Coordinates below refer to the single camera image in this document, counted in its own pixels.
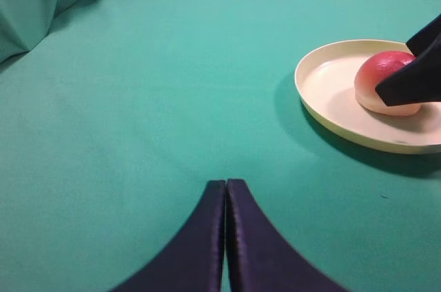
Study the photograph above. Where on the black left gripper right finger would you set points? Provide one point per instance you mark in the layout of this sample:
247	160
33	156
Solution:
258	257

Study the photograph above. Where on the green table cloth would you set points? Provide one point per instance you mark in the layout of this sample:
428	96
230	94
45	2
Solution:
113	124

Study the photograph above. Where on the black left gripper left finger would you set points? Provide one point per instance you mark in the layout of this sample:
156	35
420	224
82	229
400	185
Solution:
193	259

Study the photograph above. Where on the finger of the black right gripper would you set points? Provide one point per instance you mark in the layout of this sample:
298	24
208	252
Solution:
425	35
417	82

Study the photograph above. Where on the yellow plastic plate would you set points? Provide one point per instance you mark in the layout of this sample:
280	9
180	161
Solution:
324	79

